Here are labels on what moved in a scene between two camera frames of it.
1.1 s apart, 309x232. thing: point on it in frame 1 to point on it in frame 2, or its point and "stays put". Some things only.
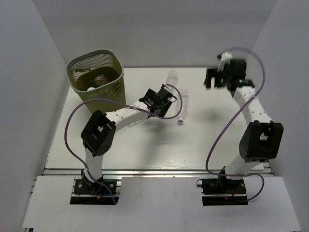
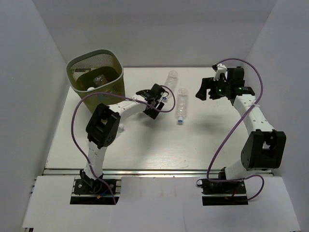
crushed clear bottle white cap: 135,123 to 121,127
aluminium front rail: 135,172 stays put
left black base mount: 87,193 stays put
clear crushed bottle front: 100,80 stays put
